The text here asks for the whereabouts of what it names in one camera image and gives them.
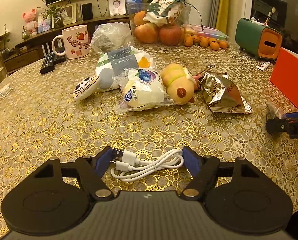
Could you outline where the peach plush toy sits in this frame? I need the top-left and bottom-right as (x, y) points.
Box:
(160, 63), (215, 105)

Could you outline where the potted grass plant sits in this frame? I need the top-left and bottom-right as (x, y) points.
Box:
(38, 0), (72, 29)

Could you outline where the yellow curtain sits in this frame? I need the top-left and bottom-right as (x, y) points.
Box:
(220, 0), (237, 34)

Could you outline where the pink strawberry mug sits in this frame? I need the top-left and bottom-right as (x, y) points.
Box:
(51, 25), (91, 60)

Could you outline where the black speaker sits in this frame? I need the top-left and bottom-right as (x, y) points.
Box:
(81, 3), (93, 21)

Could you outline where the bread bun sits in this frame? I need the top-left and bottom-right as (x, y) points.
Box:
(114, 68), (175, 113)

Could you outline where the red yellow apple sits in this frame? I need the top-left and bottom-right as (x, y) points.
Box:
(159, 24), (185, 46)
(134, 22), (160, 43)

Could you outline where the red cardboard box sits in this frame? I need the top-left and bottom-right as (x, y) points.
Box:
(270, 47), (298, 112)

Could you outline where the pile of tangerines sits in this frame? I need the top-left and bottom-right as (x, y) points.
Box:
(184, 35), (229, 50)

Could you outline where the white USB cable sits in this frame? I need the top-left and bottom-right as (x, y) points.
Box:
(110, 148), (185, 180)

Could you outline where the wooden cabinet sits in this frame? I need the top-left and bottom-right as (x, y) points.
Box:
(2, 15), (132, 75)

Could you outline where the small photo card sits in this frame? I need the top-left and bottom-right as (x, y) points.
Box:
(37, 11), (52, 33)

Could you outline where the pastel plastic folder case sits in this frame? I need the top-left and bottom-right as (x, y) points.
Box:
(182, 24), (229, 40)

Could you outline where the gold lace covered desktop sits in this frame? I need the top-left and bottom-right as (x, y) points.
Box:
(0, 37), (298, 240)

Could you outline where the wooden photo frame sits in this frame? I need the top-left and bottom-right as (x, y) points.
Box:
(55, 4), (77, 25)

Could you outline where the round white face pouch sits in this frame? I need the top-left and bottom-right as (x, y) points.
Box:
(73, 76), (99, 101)

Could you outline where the clear plastic fruit container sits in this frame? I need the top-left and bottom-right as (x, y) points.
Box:
(128, 2), (192, 46)

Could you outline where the clear plastic bag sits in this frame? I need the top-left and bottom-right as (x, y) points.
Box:
(90, 22), (136, 55)

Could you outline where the white photo frame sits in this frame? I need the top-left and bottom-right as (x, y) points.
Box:
(109, 0), (126, 16)

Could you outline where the green and orange tissue box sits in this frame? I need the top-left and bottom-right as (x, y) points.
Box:
(235, 17), (283, 60)

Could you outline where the silver foil snack packet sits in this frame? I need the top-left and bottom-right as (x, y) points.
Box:
(197, 72), (253, 114)

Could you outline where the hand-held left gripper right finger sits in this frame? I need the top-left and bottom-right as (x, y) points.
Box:
(180, 145), (260, 202)

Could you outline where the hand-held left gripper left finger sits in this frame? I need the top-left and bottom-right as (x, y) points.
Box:
(35, 146), (114, 202)

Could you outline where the grey curtain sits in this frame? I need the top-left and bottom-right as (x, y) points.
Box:
(209, 0), (223, 28)

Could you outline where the large orange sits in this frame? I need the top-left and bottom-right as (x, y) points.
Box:
(133, 10), (149, 27)

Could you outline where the pink bear figurine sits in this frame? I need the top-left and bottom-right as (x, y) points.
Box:
(22, 8), (38, 35)

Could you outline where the small dark clear packet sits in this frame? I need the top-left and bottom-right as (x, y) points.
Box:
(266, 100), (288, 120)

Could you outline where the printed tissue paper pack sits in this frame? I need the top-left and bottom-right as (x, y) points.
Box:
(95, 46), (154, 92)

